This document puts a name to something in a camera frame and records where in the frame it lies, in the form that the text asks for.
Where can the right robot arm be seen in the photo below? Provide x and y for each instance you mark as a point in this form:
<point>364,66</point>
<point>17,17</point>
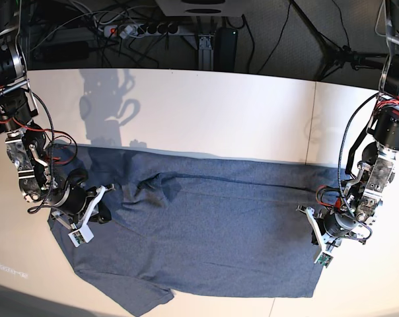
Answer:
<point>31,148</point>

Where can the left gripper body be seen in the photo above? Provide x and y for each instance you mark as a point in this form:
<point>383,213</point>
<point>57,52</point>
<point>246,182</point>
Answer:
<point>336,227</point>

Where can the blue grey T-shirt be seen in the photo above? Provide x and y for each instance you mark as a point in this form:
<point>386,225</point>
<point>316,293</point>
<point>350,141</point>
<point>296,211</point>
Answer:
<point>211,227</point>

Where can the aluminium table frame post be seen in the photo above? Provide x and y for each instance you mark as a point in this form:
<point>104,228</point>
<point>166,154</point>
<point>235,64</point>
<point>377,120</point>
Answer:
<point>199,35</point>

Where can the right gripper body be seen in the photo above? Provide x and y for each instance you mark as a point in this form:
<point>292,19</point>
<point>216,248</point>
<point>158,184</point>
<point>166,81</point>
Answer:
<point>71,202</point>

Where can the white power strip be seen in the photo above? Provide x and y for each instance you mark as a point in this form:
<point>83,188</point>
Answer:
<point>124,31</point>

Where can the black power adapter brick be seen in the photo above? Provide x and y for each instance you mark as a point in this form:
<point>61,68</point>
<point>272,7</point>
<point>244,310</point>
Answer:
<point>225,49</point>

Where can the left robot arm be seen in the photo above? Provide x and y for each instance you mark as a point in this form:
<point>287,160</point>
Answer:
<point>371,159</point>

